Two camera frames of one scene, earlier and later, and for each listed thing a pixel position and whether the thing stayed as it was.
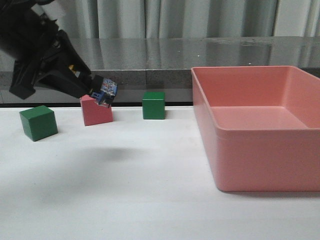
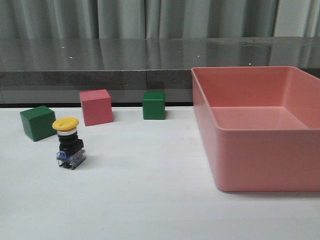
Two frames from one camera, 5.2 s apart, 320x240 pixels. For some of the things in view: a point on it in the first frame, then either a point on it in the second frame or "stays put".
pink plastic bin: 262,126 stays put
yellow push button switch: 106,95 -> 71,153
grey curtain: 137,19 stays put
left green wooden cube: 39,122 stays put
